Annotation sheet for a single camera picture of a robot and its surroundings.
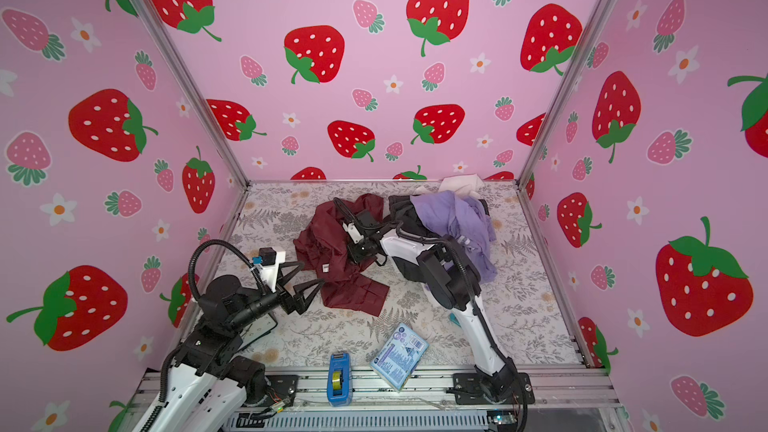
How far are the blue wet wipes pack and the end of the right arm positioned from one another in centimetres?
24

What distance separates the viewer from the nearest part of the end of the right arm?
2.54 feet

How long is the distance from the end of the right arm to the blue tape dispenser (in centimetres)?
28

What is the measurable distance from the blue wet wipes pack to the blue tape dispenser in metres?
0.08

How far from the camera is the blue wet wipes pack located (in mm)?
730

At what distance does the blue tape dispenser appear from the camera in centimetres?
71
